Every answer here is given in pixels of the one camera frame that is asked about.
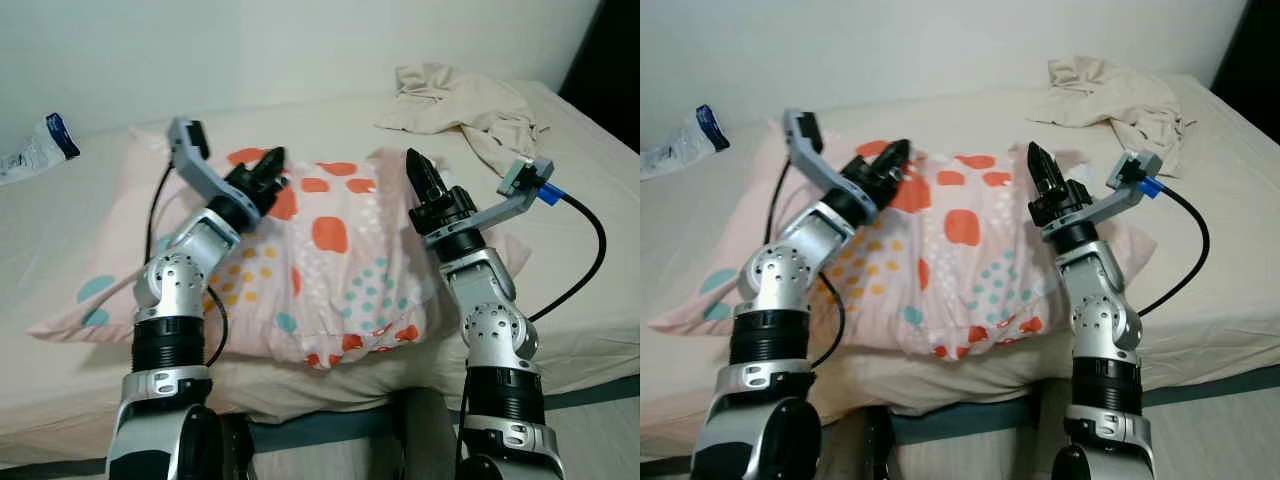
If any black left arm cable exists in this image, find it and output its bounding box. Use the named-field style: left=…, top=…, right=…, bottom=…
left=765, top=158, right=848, bottom=369
left=145, top=160, right=231, bottom=369

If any dark bed headboard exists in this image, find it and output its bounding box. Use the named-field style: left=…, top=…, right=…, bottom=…
left=1212, top=0, right=1280, bottom=141

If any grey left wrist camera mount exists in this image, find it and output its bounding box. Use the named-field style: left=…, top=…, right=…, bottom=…
left=783, top=108, right=871, bottom=196
left=166, top=116, right=249, bottom=204

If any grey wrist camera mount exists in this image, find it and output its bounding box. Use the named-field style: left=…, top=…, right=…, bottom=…
left=1085, top=150, right=1166, bottom=223
left=470, top=157, right=556, bottom=229
left=783, top=108, right=871, bottom=196
left=166, top=116, right=249, bottom=204

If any crumpled beige cloth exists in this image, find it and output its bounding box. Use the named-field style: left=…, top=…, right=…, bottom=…
left=1030, top=55, right=1196, bottom=176
left=375, top=62, right=551, bottom=179

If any pink dotted pillow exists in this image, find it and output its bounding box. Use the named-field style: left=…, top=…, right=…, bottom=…
left=650, top=125, right=1156, bottom=361
left=28, top=125, right=531, bottom=371

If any teal bed base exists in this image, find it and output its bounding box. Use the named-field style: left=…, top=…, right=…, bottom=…
left=0, top=375, right=641, bottom=479
left=640, top=368, right=1280, bottom=471

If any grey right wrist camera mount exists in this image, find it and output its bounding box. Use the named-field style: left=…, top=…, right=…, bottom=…
left=470, top=157, right=556, bottom=229
left=1085, top=150, right=1166, bottom=223

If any cream sheeted bed mattress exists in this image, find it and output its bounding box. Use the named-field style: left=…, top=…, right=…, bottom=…
left=0, top=80, right=641, bottom=469
left=640, top=72, right=1280, bottom=463

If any clear plastic bag blue label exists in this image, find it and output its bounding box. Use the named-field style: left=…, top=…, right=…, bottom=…
left=641, top=104, right=731, bottom=181
left=0, top=112, right=81, bottom=186

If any dark robot left leg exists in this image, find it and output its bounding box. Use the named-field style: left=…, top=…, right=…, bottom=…
left=858, top=405, right=897, bottom=480
left=210, top=410, right=257, bottom=480

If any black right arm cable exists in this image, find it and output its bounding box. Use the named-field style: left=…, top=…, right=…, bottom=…
left=1138, top=176, right=1211, bottom=318
left=528, top=185, right=608, bottom=323

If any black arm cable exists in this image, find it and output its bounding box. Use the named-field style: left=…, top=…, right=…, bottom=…
left=1138, top=176, right=1211, bottom=318
left=528, top=185, right=608, bottom=323
left=145, top=160, right=231, bottom=369
left=765, top=158, right=848, bottom=369

